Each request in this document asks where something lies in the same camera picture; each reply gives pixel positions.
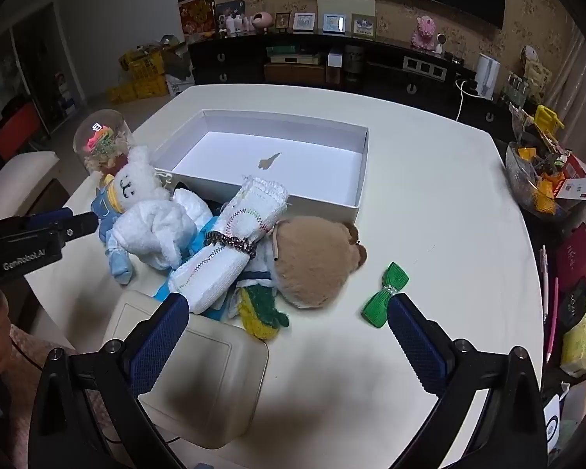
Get pink pen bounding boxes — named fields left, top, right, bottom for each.
left=546, top=277, right=560, bottom=363

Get cardboard box with clutter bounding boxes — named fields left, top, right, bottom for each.
left=161, top=34, right=193, bottom=79

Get red chair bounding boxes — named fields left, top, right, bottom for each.
left=0, top=102, right=40, bottom=157

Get person's pink patterned clothing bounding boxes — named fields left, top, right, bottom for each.
left=0, top=322, right=142, bottom=469

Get yellow tissue pack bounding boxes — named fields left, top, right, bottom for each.
left=561, top=298, right=586, bottom=377

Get black television cabinet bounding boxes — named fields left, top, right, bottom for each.
left=188, top=29, right=523, bottom=142

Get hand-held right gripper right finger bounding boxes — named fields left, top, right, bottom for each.
left=387, top=293, right=550, bottom=469

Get maroon gift box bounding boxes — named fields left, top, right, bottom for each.
left=554, top=227, right=586, bottom=294

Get glass dome with rainbow rose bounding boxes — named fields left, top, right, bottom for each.
left=73, top=109, right=136, bottom=189

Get beige dining chair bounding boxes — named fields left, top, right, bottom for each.
left=0, top=151, right=71, bottom=235

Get white power cable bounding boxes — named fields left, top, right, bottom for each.
left=456, top=78, right=479, bottom=122

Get red gold poster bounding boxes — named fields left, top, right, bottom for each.
left=178, top=0, right=216, bottom=37

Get white media player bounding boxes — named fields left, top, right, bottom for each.
left=268, top=54, right=323, bottom=65

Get yellow toy chair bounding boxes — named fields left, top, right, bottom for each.
left=533, top=104, right=565, bottom=132

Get blue gift box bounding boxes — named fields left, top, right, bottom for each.
left=216, top=0, right=246, bottom=35

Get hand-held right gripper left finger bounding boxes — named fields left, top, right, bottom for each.
left=28, top=292, right=191, bottom=469

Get cream plastic tray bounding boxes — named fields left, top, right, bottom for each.
left=108, top=290, right=270, bottom=450

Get white bunny plush blue overalls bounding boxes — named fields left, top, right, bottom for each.
left=89, top=145, right=173, bottom=218

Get white navy-trimmed cloth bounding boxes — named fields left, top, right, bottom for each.
left=219, top=254, right=277, bottom=326

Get white stitched cloth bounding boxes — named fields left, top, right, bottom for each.
left=168, top=175, right=290, bottom=314

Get glass bowl with snacks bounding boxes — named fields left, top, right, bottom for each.
left=505, top=141, right=574, bottom=218

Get pink plush toy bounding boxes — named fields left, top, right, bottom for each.
left=413, top=16, right=438, bottom=50

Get dark beaded hair tie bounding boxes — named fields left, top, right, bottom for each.
left=202, top=231, right=257, bottom=258

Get green ribbon bow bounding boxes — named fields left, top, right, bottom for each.
left=361, top=262, right=410, bottom=329

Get clear glass bottles set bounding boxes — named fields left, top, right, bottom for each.
left=500, top=73, right=528, bottom=108

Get white water dispenser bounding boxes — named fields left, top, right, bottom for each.
left=476, top=54, right=501, bottom=101

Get brown bear plush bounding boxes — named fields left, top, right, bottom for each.
left=272, top=215, right=368, bottom=310

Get white fluffy towel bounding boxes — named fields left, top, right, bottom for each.
left=111, top=202, right=199, bottom=272
left=170, top=188, right=214, bottom=240

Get brown wooden box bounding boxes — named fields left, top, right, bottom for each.
left=264, top=63, right=325, bottom=84

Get black pouch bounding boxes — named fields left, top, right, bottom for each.
left=557, top=283, right=586, bottom=333

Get white cardboard box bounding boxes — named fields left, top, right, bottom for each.
left=152, top=109, right=370, bottom=226

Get white pen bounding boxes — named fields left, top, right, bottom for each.
left=540, top=247, right=550, bottom=323

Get dark canister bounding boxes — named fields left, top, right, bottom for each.
left=344, top=45, right=364, bottom=76

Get beige curtain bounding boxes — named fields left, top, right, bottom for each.
left=549, top=24, right=586, bottom=157

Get white carton red label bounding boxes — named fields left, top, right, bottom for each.
left=554, top=177, right=586, bottom=201

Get light blue baby garment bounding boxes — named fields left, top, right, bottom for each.
left=104, top=232, right=134, bottom=285

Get green picture frame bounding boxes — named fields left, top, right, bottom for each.
left=350, top=13, right=377, bottom=40

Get white triple socket panel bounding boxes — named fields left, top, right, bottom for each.
left=403, top=56, right=445, bottom=81

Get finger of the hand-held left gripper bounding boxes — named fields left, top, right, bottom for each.
left=54, top=211, right=100, bottom=251
left=27, top=208, right=74, bottom=229

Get white plastic crate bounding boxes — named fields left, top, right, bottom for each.
left=166, top=74, right=196, bottom=96

